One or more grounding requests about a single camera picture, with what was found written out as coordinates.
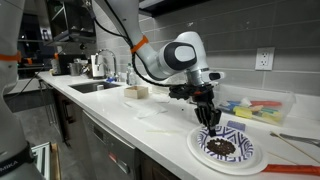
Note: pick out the red flat item in bin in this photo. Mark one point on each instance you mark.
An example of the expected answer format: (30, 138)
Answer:
(266, 103)

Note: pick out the metal fork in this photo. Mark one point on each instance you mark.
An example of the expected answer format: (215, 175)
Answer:
(301, 139)

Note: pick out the aluminium extrusion frame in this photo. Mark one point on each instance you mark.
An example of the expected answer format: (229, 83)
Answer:
(41, 160)

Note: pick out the dark glass wall cabinet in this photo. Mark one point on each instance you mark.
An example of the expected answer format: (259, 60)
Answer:
(71, 20)

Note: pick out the blue sponge in bin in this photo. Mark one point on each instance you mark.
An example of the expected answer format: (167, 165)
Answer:
(229, 106)

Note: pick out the white plastic container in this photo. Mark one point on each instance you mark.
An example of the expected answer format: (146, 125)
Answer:
(160, 90)

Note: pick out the orange plastic ruler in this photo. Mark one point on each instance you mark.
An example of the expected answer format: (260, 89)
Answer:
(293, 169)

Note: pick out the flat beige wooden stick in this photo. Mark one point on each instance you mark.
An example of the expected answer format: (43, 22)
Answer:
(163, 131)

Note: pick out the thin wooden skewer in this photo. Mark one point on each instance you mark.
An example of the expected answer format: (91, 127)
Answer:
(293, 147)

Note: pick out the blue sponge by sink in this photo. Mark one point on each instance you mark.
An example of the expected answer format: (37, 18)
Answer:
(111, 79)

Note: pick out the yellow green sponge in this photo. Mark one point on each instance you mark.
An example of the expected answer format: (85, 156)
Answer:
(271, 116)

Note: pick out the wooden table board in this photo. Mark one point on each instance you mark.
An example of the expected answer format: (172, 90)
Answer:
(55, 163)

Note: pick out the steel kitchen sink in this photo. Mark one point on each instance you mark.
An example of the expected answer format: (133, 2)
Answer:
(90, 87)

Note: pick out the small blue card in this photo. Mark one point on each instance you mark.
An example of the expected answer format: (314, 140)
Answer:
(236, 125)

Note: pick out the clear plastic storage bin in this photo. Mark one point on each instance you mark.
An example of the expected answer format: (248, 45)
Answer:
(286, 100)

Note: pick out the white wall outlet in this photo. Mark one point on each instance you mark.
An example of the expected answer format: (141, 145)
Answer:
(265, 58)

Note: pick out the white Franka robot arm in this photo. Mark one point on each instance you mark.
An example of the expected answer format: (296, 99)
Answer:
(153, 60)

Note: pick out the small wooden box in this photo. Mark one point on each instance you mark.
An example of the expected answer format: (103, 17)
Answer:
(136, 92)

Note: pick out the steel cooking pot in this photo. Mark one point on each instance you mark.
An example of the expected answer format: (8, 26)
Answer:
(75, 69)

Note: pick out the chrome kitchen faucet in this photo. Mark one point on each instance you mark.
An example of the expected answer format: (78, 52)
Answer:
(113, 60)

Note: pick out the stainless steel dishwasher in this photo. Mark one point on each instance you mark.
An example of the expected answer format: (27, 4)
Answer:
(106, 150)

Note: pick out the white robot with Franka label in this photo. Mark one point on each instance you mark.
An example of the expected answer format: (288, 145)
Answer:
(10, 133)

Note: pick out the dark overhead hood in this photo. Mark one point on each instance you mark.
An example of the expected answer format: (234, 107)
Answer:
(160, 6)

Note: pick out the blue striped paper plate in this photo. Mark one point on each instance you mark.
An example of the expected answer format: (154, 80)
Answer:
(241, 143)

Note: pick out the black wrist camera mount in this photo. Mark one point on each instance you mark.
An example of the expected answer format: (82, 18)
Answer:
(180, 91)

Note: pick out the large white plate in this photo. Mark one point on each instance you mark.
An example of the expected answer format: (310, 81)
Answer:
(206, 163)

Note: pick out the pile of dark beans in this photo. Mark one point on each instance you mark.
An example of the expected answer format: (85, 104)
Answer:
(220, 146)

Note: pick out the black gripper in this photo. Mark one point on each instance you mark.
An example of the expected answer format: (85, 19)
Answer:
(203, 95)

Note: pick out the clear plastic bottle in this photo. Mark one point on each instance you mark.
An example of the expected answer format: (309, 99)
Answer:
(130, 77)

